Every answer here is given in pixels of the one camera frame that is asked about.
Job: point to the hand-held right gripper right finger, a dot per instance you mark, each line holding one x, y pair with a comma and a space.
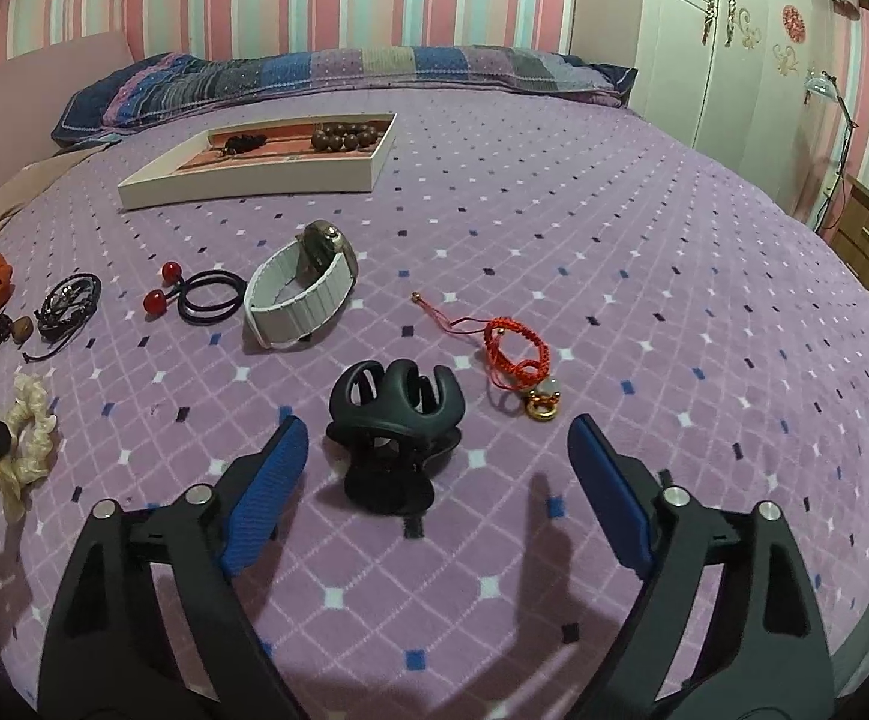
611, 487

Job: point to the pink headboard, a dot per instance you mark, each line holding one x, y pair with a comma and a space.
14, 105

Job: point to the brown wooden bead charm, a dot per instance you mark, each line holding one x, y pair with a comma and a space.
22, 328

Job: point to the white jewelry tray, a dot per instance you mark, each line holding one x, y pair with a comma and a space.
254, 191

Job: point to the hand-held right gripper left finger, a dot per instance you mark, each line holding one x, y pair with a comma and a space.
266, 487

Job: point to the purple diamond pattern blanket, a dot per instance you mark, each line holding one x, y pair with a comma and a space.
629, 277

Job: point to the striped patchwork pillow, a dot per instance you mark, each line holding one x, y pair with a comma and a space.
404, 64

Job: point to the white wardrobe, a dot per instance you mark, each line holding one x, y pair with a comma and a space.
742, 112

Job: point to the black hair claw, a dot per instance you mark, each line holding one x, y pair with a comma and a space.
397, 420

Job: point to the cream scrunchie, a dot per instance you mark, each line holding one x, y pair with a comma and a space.
29, 405

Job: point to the desk lamp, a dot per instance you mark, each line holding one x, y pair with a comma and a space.
817, 86

